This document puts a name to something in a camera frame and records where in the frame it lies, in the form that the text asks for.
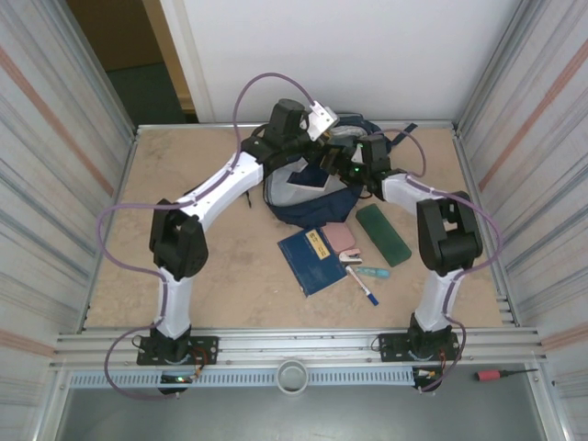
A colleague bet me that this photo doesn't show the navy blue backpack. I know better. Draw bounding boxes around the navy blue backpack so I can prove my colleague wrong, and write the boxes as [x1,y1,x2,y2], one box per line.
[245,111,419,230]

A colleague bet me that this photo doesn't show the pink pencil case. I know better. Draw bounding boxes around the pink pencil case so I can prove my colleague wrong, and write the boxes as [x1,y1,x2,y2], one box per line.
[320,223,357,255]

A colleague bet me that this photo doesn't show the dark green pencil case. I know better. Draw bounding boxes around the dark green pencil case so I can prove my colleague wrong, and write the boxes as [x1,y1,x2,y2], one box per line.
[356,205,413,268]

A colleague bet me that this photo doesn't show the white pen with blue cap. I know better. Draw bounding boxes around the white pen with blue cap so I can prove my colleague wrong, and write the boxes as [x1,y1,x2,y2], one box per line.
[345,265,380,307]

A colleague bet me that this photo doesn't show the grey round pipe fitting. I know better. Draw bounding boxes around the grey round pipe fitting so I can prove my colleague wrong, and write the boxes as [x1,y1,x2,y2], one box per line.
[277,359,309,393]

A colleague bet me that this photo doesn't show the right controller circuit board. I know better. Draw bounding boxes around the right controller circuit board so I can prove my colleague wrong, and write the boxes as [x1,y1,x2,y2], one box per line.
[412,366,446,385]

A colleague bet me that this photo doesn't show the controller circuit board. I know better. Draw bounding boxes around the controller circuit board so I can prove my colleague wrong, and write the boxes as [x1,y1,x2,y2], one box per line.
[159,372,199,386]
[412,366,446,385]

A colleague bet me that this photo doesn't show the left controller circuit board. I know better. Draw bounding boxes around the left controller circuit board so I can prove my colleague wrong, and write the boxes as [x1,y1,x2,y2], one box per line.
[159,372,199,386]

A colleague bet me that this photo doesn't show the aluminium back table rail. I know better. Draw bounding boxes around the aluminium back table rail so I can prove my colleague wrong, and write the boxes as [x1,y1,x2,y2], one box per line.
[135,119,460,134]

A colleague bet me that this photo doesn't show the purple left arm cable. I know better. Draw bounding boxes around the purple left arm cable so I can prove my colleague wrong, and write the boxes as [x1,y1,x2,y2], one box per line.
[95,72,322,401]

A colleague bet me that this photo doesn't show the white door frame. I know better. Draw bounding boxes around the white door frame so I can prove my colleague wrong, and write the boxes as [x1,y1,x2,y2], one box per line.
[158,0,217,124]

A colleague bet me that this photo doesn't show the aluminium front mounting rail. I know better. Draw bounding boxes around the aluminium front mounting rail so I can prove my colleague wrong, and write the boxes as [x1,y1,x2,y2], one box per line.
[53,326,548,368]

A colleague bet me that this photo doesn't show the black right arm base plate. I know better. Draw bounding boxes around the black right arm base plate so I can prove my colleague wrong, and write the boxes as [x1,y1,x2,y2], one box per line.
[377,333,461,364]

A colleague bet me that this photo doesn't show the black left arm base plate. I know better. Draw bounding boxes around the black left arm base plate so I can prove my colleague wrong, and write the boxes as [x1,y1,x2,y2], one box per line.
[136,334,220,368]

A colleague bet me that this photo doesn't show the grey slotted cable duct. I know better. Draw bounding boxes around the grey slotted cable duct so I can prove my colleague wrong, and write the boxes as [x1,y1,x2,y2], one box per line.
[68,367,414,390]

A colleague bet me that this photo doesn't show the red handled screwdriver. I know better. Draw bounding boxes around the red handled screwdriver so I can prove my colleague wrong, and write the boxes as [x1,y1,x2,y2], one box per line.
[474,367,539,382]

